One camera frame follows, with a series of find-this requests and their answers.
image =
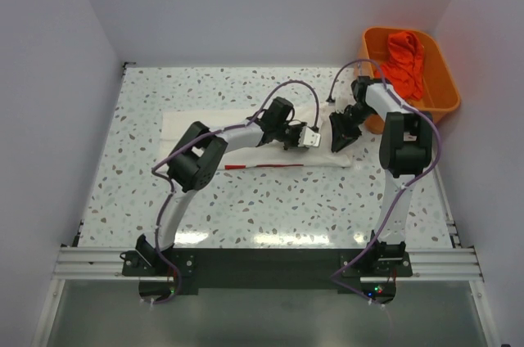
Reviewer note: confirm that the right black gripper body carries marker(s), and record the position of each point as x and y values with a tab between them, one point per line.
361	111

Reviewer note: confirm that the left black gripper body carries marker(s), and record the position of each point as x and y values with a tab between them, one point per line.
291	135

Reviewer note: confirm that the white coca-cola t shirt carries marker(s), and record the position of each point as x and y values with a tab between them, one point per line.
176	123

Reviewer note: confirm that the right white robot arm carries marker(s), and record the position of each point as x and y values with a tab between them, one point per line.
405	154

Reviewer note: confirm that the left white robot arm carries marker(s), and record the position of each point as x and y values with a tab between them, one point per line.
193	162

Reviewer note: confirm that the orange t shirt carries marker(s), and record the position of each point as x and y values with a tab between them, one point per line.
404	64

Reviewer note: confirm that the orange plastic basket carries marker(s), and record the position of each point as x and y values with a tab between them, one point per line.
440	97

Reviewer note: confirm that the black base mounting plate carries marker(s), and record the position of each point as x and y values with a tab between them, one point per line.
284	269

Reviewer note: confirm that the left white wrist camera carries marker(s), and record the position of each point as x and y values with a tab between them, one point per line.
309	138

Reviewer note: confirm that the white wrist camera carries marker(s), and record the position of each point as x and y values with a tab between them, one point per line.
309	138
338	104

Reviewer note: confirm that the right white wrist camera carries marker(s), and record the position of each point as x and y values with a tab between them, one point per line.
338	104

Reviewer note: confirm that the aluminium frame rail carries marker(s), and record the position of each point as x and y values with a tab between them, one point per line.
450	265

